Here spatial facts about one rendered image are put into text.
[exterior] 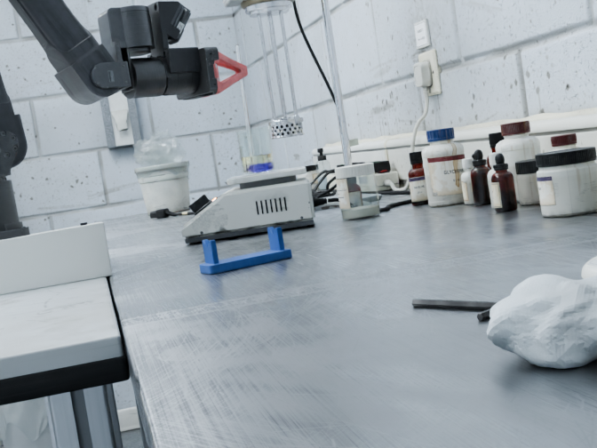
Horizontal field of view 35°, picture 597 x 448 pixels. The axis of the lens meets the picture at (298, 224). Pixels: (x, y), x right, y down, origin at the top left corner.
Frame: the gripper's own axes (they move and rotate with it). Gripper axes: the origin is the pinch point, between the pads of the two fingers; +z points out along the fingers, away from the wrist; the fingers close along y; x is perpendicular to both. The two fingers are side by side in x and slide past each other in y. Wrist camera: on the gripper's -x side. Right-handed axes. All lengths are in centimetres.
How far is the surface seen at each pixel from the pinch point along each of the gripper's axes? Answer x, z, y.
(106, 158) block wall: 6, 77, 220
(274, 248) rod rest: 24.0, -22.4, -35.6
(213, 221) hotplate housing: 22.1, -10.4, -3.0
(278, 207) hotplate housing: 21.3, -2.5, -8.8
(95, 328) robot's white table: 26, -51, -51
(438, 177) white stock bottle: 20.0, 17.4, -22.4
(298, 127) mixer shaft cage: 8.9, 24.2, 20.0
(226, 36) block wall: -37, 126, 199
